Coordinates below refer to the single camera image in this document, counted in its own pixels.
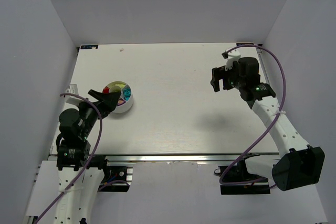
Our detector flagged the white divided round container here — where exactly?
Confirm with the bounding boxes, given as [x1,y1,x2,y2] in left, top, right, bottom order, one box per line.
[102,81,134,114]

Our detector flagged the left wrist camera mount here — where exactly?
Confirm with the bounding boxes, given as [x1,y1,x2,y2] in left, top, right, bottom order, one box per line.
[65,84,83,106]

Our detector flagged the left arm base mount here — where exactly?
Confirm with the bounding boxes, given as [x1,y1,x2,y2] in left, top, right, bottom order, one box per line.
[88,156,133,193]

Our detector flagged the teal square lego brick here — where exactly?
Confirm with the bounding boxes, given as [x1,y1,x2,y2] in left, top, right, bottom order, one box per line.
[122,88,132,101]

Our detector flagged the purple butterfly lego piece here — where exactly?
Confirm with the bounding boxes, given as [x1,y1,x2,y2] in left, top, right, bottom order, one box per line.
[118,99,126,106]

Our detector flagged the left blue corner label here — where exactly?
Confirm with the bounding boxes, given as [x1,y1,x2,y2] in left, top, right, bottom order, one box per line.
[80,45,98,50]

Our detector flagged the blue corner label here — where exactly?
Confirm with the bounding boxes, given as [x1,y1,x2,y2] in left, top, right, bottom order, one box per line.
[80,45,98,50]
[236,42,254,46]

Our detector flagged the light green lego brick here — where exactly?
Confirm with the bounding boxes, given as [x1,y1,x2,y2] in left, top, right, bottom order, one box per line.
[115,83,125,89]

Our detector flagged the right blue corner label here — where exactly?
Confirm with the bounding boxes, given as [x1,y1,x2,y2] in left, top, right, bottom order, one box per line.
[236,42,254,46]

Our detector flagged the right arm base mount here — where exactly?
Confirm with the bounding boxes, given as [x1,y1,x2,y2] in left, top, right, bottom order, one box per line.
[219,161,271,196]

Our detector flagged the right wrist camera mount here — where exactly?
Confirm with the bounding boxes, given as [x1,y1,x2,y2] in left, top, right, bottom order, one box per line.
[222,48,241,71]

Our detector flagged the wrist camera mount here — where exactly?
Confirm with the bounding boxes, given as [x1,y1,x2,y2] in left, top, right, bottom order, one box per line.
[65,84,83,106]
[222,48,241,71]

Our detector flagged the red lego brick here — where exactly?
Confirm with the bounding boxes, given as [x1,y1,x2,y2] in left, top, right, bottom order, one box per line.
[102,87,110,93]

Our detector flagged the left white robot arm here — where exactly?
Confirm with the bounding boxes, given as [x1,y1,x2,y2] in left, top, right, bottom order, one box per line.
[54,88,122,223]

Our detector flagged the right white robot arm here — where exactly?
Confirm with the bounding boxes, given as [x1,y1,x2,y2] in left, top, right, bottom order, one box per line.
[211,57,325,191]

